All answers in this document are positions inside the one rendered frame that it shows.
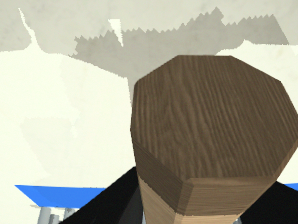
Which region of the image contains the wooden-handled tool with thin metal shaft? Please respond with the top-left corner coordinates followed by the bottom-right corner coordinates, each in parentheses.
top-left (129, 55), bottom-right (298, 224)

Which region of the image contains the blue flat strip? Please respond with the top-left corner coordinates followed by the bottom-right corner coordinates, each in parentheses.
top-left (15, 185), bottom-right (106, 209)

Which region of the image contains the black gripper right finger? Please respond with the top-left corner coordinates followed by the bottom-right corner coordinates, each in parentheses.
top-left (239, 181), bottom-right (298, 224)

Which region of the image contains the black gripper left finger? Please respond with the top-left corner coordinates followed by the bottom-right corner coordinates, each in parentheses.
top-left (60, 167), bottom-right (144, 224)

